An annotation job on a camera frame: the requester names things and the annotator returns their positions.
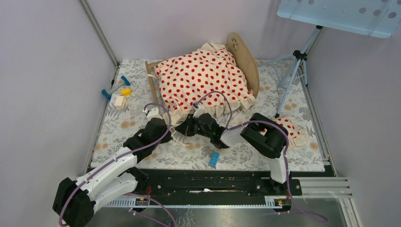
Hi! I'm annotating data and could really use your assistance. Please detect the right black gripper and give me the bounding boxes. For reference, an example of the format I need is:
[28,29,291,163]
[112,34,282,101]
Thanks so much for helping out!
[175,113,212,139]

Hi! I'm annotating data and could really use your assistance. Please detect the cream tie string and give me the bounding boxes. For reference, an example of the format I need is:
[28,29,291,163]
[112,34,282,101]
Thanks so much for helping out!
[170,133,190,147]

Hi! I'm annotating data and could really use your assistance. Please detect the large strawberry print cushion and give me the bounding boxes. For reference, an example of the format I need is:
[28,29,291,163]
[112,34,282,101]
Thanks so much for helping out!
[154,43,257,125]

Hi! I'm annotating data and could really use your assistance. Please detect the wooden pet bed frame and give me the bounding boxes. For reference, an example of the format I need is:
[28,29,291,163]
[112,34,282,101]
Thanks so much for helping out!
[145,33,260,108]

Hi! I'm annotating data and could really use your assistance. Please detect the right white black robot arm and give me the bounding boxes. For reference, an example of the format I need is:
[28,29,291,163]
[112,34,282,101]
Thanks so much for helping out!
[175,113,290,195]

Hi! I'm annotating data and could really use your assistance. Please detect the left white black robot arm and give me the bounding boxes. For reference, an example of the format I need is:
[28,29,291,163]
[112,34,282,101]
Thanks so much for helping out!
[52,118,170,227]

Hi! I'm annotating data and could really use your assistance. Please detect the blue toy brick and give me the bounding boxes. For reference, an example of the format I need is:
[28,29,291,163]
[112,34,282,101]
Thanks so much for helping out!
[209,152,220,168]

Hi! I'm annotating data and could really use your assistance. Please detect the beige wooden toy block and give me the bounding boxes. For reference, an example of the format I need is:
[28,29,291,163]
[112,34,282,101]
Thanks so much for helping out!
[114,96,126,109]

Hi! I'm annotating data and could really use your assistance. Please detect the yellow toy block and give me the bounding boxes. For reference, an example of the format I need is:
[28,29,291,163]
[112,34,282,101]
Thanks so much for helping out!
[121,88,131,96]

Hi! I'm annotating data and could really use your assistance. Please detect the floral table mat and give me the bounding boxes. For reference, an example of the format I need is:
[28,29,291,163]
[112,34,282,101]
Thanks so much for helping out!
[90,59,324,172]

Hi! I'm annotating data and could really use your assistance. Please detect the small strawberry print pillow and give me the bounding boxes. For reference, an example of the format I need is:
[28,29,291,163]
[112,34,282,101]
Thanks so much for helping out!
[273,116,309,148]

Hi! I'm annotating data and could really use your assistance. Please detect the grey tripod stand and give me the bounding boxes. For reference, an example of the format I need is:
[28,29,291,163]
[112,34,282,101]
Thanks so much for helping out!
[257,25,323,118]

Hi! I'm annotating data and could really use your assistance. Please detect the light blue perforated tray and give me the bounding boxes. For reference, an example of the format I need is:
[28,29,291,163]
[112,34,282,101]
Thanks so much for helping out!
[277,0,401,38]

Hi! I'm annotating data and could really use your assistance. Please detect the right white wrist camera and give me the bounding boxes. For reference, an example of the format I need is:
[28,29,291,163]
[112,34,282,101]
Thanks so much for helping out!
[193,104,206,118]

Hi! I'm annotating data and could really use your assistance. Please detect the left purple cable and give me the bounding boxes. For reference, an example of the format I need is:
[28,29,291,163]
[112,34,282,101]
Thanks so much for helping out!
[58,103,178,227]

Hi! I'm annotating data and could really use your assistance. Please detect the purple cable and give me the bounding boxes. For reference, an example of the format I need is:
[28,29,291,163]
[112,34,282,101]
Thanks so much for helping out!
[58,103,178,227]
[192,91,330,225]

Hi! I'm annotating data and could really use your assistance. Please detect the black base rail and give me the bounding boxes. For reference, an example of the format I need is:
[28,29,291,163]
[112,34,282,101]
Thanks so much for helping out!
[133,169,288,206]

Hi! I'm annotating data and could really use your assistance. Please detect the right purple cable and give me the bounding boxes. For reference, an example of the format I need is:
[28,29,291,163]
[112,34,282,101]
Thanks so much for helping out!
[192,91,330,225]

